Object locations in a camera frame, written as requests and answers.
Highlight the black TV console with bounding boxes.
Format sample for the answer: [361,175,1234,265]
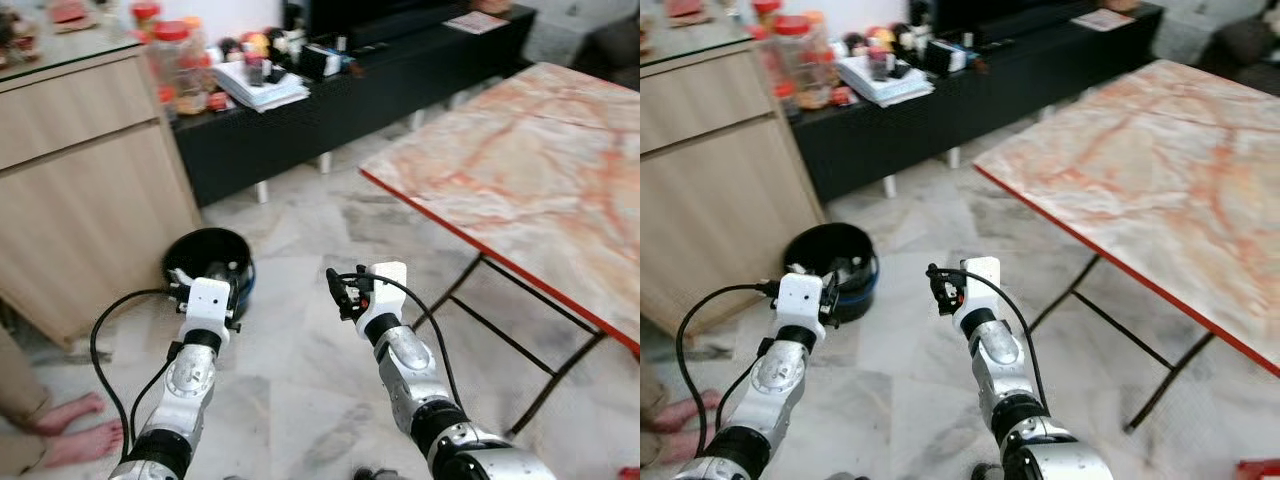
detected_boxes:
[790,3,1167,202]
[168,8,538,208]

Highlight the light wooden cabinet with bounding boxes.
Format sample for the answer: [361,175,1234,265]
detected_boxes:
[640,25,828,339]
[0,28,203,349]

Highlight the black metal table legs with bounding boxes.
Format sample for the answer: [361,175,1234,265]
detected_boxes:
[1027,251,1220,434]
[409,251,610,437]

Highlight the pink magazine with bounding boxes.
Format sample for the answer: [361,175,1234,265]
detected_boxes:
[442,9,512,37]
[1069,7,1140,34]

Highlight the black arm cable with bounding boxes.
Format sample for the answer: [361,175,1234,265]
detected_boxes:
[89,287,192,462]
[675,282,780,460]
[948,265,1048,412]
[355,271,464,412]

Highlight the bare person foot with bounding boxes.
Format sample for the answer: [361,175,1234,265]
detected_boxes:
[39,419,127,470]
[29,391,107,437]
[654,391,722,434]

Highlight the dark armchair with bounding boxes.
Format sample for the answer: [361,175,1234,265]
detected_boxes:
[574,14,641,92]
[1194,14,1280,97]

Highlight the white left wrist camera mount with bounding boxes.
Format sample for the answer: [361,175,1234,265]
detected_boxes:
[774,271,827,338]
[182,277,234,338]

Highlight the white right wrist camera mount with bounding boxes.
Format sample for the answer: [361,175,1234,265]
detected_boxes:
[954,256,1004,332]
[355,261,410,337]

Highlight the black television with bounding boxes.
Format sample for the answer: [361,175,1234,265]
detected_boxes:
[918,0,1136,43]
[284,0,523,47]

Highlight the large clear red-lidded jar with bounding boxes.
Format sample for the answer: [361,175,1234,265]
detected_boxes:
[149,20,212,114]
[769,14,832,110]

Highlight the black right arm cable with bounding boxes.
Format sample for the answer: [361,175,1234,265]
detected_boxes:
[948,265,1048,412]
[355,271,464,412]

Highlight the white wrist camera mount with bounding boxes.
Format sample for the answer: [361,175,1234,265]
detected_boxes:
[182,277,234,338]
[774,271,827,338]
[954,256,1004,332]
[355,261,410,337]

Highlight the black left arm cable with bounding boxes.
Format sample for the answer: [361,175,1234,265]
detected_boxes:
[89,287,192,462]
[675,282,780,460]

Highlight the small black box device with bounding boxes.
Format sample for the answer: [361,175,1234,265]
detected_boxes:
[297,42,352,82]
[924,37,977,77]

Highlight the stack of white papers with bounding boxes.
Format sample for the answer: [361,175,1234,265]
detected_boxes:
[834,54,937,109]
[211,59,312,114]

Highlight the small red-lidded jar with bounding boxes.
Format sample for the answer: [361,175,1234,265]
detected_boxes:
[751,0,787,42]
[129,0,164,47]

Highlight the black rubbish bin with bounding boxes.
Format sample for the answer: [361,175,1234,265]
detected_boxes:
[161,227,258,324]
[781,221,882,325]

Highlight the beige trouser leg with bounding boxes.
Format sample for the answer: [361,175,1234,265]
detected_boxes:
[640,358,670,467]
[0,324,52,477]

